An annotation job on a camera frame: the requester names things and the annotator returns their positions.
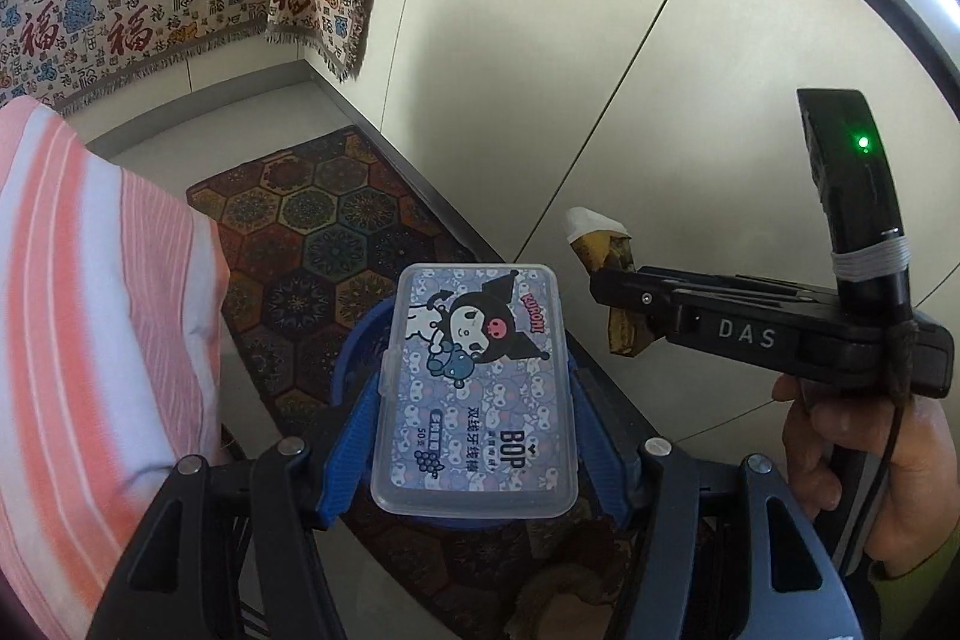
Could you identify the blue plastic waste basket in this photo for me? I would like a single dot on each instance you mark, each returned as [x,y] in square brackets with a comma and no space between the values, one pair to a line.
[360,354]

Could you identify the right hand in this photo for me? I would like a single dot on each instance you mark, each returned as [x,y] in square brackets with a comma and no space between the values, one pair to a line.
[920,509]

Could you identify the green sleeved right forearm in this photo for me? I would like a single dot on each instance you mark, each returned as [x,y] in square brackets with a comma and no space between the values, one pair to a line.
[923,603]

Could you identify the hexagon patterned floor rug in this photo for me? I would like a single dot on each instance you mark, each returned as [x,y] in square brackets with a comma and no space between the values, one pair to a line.
[315,235]

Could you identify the pink striped tablecloth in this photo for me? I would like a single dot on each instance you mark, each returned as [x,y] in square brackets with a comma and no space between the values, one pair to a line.
[111,297]

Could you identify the gold black foil wrapper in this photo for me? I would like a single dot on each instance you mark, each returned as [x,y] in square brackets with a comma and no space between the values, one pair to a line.
[602,243]

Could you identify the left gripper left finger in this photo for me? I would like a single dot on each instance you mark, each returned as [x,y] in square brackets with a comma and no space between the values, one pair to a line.
[298,489]

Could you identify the clear plastic floss box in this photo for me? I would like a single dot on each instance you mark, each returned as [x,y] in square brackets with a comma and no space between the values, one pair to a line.
[476,418]

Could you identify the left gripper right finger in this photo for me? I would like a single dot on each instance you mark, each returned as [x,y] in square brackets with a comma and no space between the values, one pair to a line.
[651,490]

